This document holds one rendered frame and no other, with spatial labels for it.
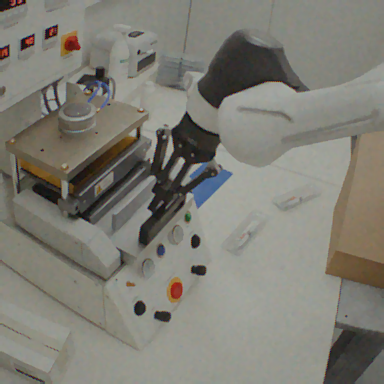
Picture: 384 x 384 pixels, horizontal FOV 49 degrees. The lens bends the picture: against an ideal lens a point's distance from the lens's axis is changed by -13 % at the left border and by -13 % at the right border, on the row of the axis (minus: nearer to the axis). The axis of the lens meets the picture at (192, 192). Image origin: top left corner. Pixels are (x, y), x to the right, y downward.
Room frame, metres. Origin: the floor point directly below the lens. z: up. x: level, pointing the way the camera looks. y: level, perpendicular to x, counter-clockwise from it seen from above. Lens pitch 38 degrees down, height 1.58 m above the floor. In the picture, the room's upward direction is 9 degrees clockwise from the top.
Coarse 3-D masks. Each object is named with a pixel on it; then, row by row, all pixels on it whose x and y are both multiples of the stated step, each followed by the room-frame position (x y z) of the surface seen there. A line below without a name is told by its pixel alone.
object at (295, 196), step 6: (306, 186) 1.16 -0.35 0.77; (312, 186) 1.17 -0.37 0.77; (288, 192) 1.12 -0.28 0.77; (294, 192) 1.12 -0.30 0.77; (300, 192) 1.12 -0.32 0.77; (306, 192) 1.13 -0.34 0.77; (312, 192) 1.14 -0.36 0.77; (318, 192) 1.14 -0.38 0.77; (276, 198) 1.08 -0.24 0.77; (282, 198) 1.08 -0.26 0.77; (288, 198) 1.09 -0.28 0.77; (294, 198) 1.09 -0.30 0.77; (300, 198) 1.09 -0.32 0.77; (306, 198) 1.10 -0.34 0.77; (282, 204) 1.05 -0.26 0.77; (288, 204) 1.06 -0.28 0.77; (294, 204) 1.06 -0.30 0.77
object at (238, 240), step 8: (248, 216) 0.98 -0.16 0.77; (256, 216) 0.98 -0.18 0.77; (264, 216) 0.99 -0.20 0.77; (240, 224) 0.94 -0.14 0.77; (248, 224) 0.95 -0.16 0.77; (256, 224) 0.95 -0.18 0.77; (264, 224) 0.96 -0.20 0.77; (232, 232) 0.91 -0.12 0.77; (240, 232) 0.91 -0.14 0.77; (248, 232) 0.92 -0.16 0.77; (256, 232) 0.92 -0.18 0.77; (232, 240) 0.88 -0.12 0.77; (240, 240) 0.88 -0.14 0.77; (248, 240) 0.89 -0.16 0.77; (232, 248) 0.85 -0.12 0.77; (240, 248) 0.85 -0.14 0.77
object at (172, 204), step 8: (176, 200) 0.71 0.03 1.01; (184, 200) 0.74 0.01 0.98; (160, 208) 0.68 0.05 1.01; (168, 208) 0.68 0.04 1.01; (176, 208) 0.71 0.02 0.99; (152, 216) 0.65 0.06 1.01; (160, 216) 0.66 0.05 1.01; (144, 224) 0.63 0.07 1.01; (152, 224) 0.63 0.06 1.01; (160, 224) 0.66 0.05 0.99; (144, 232) 0.62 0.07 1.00; (152, 232) 0.63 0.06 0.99; (144, 240) 0.62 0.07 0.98
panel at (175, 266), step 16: (176, 224) 0.76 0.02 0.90; (192, 224) 0.81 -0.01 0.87; (160, 256) 0.68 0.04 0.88; (176, 256) 0.72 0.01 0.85; (192, 256) 0.76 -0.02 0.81; (128, 272) 0.59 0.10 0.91; (160, 272) 0.66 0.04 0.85; (176, 272) 0.70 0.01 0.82; (128, 288) 0.57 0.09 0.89; (144, 288) 0.61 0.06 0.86; (160, 288) 0.64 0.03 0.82; (128, 304) 0.55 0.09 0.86; (160, 304) 0.62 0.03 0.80; (176, 304) 0.65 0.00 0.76; (144, 320) 0.56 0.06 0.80; (144, 336) 0.54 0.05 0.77
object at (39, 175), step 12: (120, 144) 0.80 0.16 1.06; (108, 156) 0.75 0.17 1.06; (24, 168) 0.70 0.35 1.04; (36, 168) 0.69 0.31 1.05; (84, 168) 0.70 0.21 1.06; (96, 168) 0.71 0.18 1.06; (36, 180) 0.69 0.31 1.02; (48, 180) 0.67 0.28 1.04; (60, 180) 0.66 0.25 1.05; (72, 180) 0.66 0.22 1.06; (84, 180) 0.67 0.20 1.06; (60, 192) 0.66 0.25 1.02; (72, 192) 0.65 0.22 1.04
